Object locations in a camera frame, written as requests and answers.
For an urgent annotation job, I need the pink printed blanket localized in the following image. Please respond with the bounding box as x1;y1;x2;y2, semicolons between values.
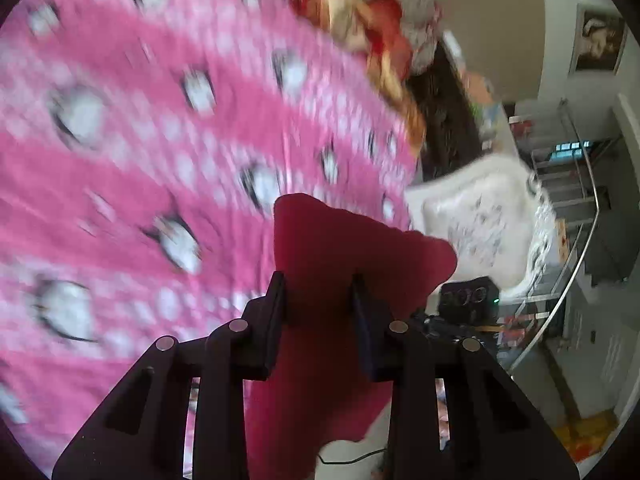
0;0;426;480

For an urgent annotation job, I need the dark wooden cabinet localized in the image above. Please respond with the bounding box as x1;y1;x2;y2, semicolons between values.
406;42;488;183

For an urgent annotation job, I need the framed wall picture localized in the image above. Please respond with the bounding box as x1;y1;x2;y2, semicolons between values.
569;4;629;77

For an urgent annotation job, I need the red heart pillow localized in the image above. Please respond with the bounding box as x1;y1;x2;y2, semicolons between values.
260;0;416;61

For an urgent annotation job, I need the black cable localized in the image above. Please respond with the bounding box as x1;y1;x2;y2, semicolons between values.
317;447;388;467

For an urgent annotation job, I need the yellow box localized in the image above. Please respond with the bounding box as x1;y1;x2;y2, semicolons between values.
557;407;623;463

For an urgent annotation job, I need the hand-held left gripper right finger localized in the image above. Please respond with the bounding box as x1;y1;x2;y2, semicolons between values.
349;274;579;480

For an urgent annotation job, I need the dark red sweater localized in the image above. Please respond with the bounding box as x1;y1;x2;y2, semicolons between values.
244;192;458;480

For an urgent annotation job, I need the golden floral blanket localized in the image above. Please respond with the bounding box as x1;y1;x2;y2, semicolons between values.
285;0;428;146

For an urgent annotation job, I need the white ornate chair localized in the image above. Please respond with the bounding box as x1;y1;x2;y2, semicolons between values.
404;154;557;303

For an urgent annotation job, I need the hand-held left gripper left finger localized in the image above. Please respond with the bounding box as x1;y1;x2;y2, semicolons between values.
52;270;287;480

